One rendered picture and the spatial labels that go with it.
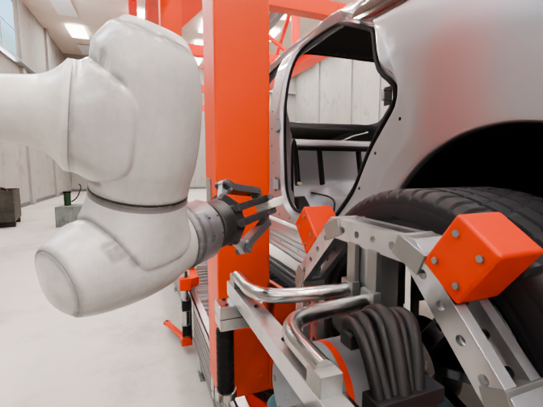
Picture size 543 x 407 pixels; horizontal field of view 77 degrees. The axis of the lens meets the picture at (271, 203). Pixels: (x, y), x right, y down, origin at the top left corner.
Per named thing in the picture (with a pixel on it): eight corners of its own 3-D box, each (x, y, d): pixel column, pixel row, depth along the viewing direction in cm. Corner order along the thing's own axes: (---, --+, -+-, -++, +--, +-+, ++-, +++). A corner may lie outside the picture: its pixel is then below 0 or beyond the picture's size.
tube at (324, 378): (456, 362, 42) (462, 279, 41) (320, 402, 35) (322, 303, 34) (368, 308, 58) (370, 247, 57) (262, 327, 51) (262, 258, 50)
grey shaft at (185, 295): (191, 347, 220) (190, 272, 215) (183, 349, 218) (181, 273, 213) (190, 340, 229) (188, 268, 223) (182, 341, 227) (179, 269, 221)
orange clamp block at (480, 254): (498, 297, 44) (547, 250, 38) (453, 306, 41) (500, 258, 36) (460, 256, 49) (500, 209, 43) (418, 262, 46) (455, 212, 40)
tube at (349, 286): (360, 303, 60) (362, 245, 59) (258, 320, 53) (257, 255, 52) (313, 274, 77) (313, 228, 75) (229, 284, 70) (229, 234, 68)
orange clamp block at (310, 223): (346, 235, 76) (331, 204, 81) (315, 237, 73) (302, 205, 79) (334, 251, 81) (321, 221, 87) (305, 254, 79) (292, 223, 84)
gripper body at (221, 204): (230, 252, 47) (264, 235, 55) (212, 194, 47) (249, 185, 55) (192, 259, 51) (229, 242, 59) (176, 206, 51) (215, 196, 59)
